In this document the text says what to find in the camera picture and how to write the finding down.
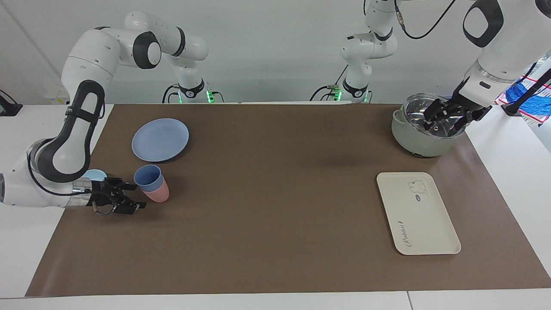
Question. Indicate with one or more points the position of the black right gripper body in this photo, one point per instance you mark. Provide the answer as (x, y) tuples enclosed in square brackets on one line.
[(102, 193)]

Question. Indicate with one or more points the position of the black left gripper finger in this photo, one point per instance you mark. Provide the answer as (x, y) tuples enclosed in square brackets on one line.
[(460, 125), (432, 116)]

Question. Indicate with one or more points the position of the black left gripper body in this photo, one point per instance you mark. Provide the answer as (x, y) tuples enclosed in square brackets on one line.
[(462, 112)]

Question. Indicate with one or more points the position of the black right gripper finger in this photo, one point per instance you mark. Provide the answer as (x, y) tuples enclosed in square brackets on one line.
[(124, 184), (129, 206)]

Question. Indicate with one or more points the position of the blue ribbed cup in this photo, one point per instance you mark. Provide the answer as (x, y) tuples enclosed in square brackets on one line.
[(148, 176)]

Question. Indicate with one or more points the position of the pink cup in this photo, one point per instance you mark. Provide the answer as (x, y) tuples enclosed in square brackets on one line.
[(158, 194)]

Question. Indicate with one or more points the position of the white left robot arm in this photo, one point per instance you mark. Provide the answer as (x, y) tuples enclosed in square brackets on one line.
[(503, 51)]

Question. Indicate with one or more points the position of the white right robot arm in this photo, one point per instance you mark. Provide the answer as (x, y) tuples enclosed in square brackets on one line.
[(86, 64)]

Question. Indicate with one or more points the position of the cream tray with rabbit print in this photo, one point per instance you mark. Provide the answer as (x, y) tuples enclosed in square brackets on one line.
[(419, 215)]

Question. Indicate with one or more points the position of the light blue bowl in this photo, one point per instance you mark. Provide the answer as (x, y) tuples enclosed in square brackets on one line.
[(95, 174)]

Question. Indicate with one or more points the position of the grey-green electric pot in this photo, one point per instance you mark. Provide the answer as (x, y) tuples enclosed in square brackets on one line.
[(419, 144)]

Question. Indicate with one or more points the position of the black stand pole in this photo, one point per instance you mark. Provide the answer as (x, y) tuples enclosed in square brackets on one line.
[(512, 108)]

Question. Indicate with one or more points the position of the lavender blue plate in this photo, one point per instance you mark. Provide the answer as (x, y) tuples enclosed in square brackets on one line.
[(160, 140)]

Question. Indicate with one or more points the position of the blue cloth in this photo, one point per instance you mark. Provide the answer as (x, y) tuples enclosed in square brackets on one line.
[(521, 92)]

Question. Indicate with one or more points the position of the white red-striped cloth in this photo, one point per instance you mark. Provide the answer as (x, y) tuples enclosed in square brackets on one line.
[(531, 113)]

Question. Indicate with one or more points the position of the black desk device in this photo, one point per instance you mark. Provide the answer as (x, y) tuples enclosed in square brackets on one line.
[(8, 107)]

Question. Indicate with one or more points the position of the brown table mat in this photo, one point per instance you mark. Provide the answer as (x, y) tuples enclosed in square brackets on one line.
[(275, 206)]

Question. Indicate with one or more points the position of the white wall socket box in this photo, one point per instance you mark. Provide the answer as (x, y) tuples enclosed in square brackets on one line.
[(58, 95)]

